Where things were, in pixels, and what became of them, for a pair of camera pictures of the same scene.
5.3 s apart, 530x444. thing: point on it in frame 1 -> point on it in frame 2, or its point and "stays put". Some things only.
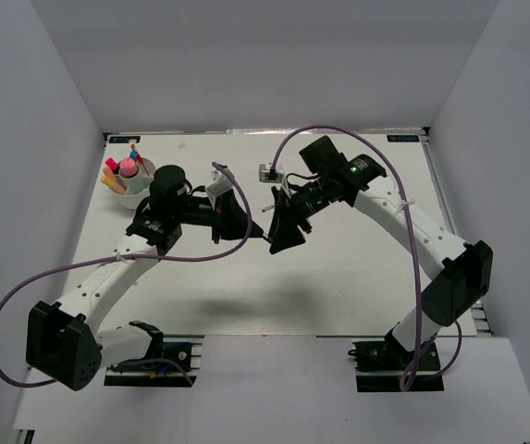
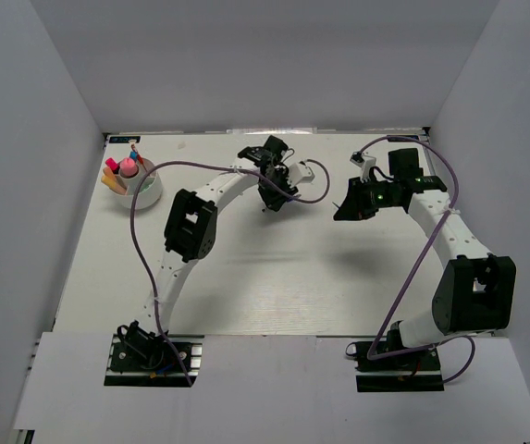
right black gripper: [285, 234] -> [354, 206]
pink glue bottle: [129, 168] stays put
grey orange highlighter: [107, 170] stays put
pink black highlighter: [113, 166] stays put
